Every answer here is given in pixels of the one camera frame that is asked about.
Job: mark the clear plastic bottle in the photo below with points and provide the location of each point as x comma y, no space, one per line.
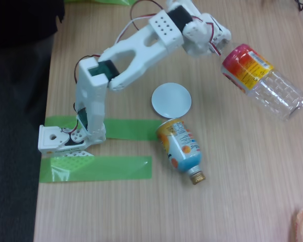
275,90

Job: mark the short green tape strip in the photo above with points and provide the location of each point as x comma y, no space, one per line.
133,129

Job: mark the white round plate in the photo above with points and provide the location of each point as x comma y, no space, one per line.
171,99

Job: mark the long green tape strip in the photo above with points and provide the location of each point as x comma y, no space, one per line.
111,168

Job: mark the orange juice bottle can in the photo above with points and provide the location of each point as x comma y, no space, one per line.
179,148

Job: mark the green plastic sheet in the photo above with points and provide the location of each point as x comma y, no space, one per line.
103,2

